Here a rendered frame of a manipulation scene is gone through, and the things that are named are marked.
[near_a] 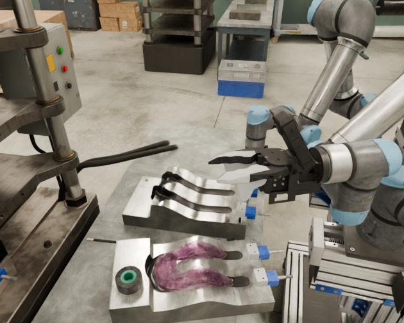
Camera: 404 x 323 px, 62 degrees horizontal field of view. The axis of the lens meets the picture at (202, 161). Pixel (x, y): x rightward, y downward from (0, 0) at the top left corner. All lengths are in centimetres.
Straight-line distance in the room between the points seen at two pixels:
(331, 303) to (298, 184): 140
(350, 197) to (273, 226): 186
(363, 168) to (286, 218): 200
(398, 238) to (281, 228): 153
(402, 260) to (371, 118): 47
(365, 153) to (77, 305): 98
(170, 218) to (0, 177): 66
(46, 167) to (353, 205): 112
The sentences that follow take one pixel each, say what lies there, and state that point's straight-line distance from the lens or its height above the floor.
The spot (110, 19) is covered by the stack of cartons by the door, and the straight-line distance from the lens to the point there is 795.
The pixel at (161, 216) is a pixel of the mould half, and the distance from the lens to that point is 135.
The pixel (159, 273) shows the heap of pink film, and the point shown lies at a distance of 114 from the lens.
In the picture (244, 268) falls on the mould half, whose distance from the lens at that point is 121.
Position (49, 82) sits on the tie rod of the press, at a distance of 134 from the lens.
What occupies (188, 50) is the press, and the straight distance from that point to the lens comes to 514.
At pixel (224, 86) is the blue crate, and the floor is 14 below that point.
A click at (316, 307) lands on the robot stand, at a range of 197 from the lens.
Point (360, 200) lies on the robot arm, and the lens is 75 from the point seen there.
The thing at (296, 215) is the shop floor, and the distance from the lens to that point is 270.
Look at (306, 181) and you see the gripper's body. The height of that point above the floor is 141.
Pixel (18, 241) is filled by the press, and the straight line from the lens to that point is 155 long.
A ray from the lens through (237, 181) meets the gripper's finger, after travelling 57.
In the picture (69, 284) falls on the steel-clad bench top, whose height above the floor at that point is 80.
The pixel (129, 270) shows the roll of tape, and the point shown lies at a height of 94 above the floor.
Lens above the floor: 181
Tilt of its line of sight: 35 degrees down
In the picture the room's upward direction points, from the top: straight up
